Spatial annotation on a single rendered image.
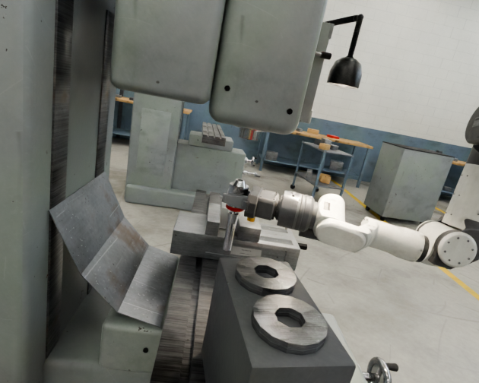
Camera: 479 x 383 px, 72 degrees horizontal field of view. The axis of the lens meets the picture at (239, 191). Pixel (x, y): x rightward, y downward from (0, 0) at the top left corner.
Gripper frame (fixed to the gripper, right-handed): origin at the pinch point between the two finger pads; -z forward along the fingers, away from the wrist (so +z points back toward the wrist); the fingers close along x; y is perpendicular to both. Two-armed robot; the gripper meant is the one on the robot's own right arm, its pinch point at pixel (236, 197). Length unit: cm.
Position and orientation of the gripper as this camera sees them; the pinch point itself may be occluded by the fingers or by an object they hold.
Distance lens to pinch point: 81.0
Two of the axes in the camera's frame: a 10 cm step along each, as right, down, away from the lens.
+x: -1.9, 2.4, -9.5
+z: 9.7, 2.3, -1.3
